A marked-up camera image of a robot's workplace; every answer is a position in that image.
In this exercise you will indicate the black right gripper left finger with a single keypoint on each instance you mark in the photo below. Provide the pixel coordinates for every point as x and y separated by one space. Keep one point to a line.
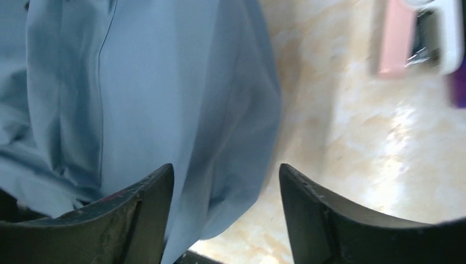
125 227

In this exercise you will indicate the pink white stapler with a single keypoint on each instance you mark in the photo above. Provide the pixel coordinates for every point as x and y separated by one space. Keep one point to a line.
406 33

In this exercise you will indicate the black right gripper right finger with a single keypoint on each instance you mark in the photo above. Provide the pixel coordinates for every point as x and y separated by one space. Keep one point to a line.
325 227

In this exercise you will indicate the blue grey backpack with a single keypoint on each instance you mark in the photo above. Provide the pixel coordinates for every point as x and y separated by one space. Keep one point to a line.
95 95

